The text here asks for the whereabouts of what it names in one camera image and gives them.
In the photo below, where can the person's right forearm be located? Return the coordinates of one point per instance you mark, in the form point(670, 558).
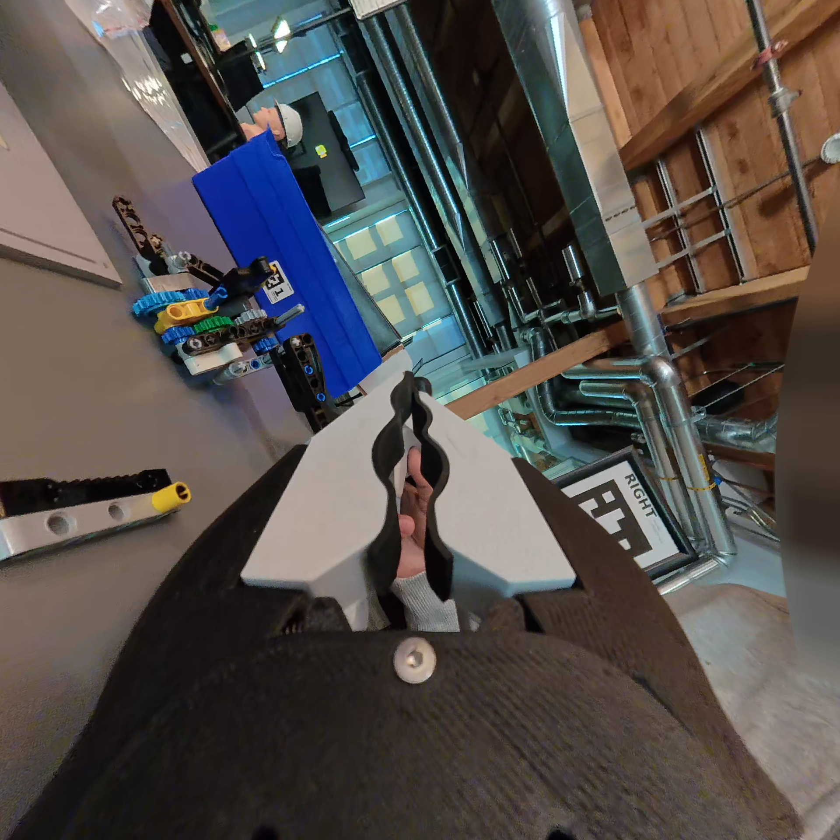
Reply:
point(426, 604)

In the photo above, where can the white hard hat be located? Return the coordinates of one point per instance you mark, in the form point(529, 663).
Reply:
point(290, 123)

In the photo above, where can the person's right hand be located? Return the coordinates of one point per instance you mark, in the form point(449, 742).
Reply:
point(411, 538)

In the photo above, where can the bundle of metal pipes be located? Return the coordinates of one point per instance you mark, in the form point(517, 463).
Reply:
point(426, 164)

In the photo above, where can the blue plastic bin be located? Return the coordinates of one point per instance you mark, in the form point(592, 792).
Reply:
point(328, 315)

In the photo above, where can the wooden beam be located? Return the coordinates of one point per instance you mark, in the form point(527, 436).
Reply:
point(722, 85)

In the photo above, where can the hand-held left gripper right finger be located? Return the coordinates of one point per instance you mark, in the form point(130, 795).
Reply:
point(505, 525)

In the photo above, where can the lego instruction booklet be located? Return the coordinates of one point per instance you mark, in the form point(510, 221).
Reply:
point(39, 210)

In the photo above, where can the multicolour lego gear model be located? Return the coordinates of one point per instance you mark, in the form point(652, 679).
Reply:
point(197, 321)

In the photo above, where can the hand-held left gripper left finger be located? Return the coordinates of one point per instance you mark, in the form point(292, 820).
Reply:
point(308, 518)

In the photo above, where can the clear plastic bag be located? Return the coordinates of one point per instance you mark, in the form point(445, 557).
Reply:
point(151, 92)

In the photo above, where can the grey black lego rack assembly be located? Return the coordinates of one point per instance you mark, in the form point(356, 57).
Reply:
point(79, 522)

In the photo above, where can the large galvanized pipe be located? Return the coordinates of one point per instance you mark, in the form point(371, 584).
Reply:
point(663, 394)

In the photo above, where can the silver ventilation duct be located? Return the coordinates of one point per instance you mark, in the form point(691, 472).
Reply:
point(577, 164)

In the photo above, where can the thin metal conduit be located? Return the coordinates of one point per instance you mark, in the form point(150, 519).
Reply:
point(784, 118)

